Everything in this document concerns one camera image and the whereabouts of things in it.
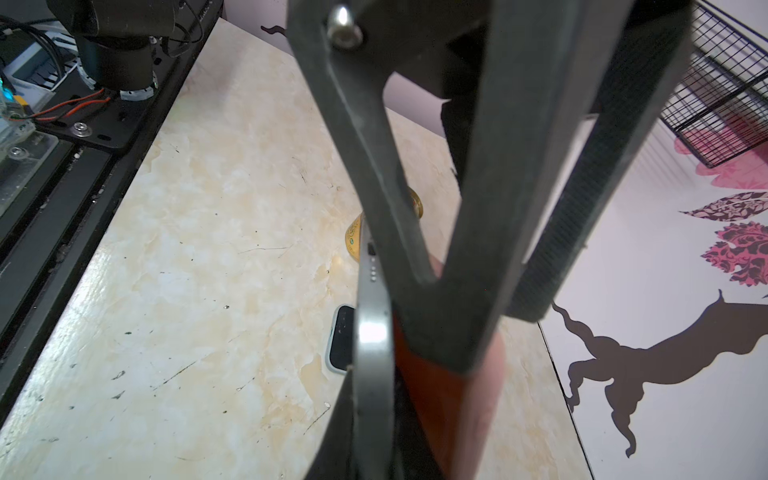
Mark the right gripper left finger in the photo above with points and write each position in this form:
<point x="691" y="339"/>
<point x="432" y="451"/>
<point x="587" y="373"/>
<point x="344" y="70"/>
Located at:
<point x="335" y="458"/>

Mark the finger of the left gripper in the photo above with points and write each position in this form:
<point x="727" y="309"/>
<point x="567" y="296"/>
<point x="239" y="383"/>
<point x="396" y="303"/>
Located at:
<point x="543" y="62"/>
<point x="647" y="63"/>

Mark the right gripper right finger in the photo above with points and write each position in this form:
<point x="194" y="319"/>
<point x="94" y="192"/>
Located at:
<point x="413" y="457"/>

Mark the pink phone case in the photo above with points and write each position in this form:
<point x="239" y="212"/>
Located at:
<point x="455" y="411"/>

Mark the green gold drink can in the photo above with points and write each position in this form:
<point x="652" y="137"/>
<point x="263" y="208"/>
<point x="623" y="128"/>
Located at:
<point x="353" y="233"/>

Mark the black wire basket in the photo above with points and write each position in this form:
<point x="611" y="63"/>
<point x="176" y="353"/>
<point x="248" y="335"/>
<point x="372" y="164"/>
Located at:
<point x="719" y="110"/>

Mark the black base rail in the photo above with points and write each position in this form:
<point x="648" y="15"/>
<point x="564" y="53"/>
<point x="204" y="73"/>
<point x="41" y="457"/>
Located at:
<point x="88" y="85"/>

